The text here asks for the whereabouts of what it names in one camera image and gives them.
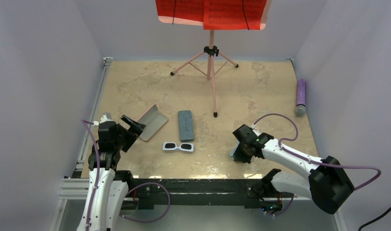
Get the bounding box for blue cloth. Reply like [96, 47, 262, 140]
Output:
[230, 144, 239, 162]

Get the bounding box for pink glasses case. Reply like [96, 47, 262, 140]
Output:
[138, 104, 169, 141]

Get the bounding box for white frame sunglasses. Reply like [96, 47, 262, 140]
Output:
[162, 142, 194, 152]

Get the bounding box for grey glasses case green lining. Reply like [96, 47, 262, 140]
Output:
[178, 110, 194, 142]

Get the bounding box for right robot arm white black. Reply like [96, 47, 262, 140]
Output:
[231, 124, 355, 214]

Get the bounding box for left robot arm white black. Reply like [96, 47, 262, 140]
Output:
[77, 113, 146, 231]

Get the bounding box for purple microphone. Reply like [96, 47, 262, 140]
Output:
[295, 79, 306, 117]

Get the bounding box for pink music stand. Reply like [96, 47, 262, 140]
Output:
[170, 30, 239, 117]

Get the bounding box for red sheet music desk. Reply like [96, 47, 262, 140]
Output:
[155, 0, 272, 30]

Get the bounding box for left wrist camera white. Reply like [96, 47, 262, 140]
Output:
[92, 112, 114, 126]

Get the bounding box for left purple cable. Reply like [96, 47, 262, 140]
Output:
[82, 119, 101, 231]

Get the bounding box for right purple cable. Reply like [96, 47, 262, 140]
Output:
[251, 113, 382, 191]

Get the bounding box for black base frame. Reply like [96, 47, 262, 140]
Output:
[121, 179, 285, 214]

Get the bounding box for aluminium rail left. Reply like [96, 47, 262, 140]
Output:
[49, 57, 114, 231]

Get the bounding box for purple cable loop bottom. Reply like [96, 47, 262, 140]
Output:
[118, 182, 171, 224]

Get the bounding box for black cable bottom right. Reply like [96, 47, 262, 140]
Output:
[357, 200, 391, 231]

